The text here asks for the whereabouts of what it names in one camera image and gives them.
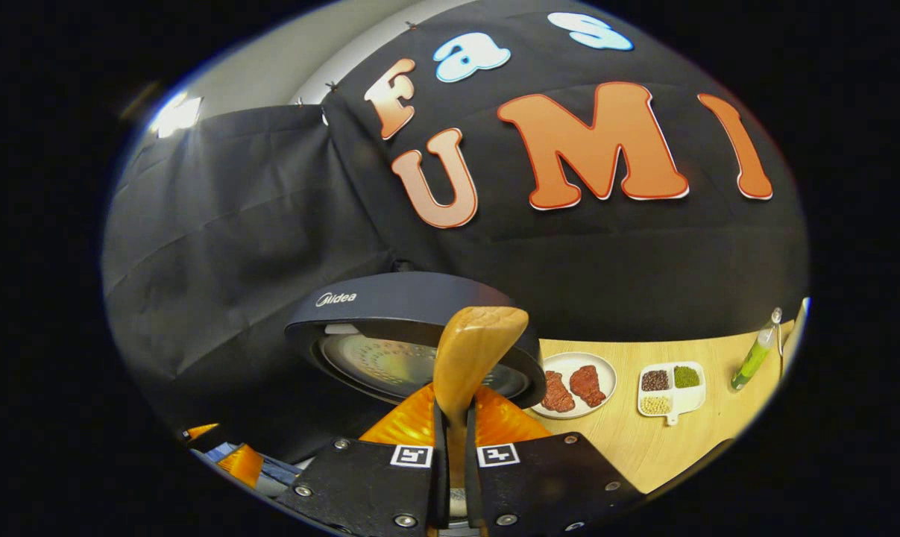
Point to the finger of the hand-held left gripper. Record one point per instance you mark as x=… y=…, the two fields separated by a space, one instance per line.
x=242 y=466
x=202 y=431

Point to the white toaster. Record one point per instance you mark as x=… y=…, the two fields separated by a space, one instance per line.
x=796 y=335

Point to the wooden spoon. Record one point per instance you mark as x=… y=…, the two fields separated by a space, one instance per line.
x=476 y=350

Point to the red meat piece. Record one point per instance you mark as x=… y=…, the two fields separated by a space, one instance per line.
x=558 y=393
x=587 y=385

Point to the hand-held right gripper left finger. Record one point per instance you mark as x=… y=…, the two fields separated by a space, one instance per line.
x=439 y=485

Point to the ceiling light panel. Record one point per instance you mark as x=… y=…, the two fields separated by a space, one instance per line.
x=177 y=115

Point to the white divided bean dish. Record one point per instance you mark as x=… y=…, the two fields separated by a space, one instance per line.
x=681 y=399

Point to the round white plate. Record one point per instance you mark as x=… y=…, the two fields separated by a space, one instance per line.
x=595 y=362

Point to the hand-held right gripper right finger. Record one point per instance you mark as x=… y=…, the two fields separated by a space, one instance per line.
x=473 y=485

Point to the green drink bottle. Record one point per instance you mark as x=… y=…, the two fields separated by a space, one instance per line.
x=754 y=358

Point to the black and steel rice cooker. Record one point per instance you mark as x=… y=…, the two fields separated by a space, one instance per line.
x=390 y=298

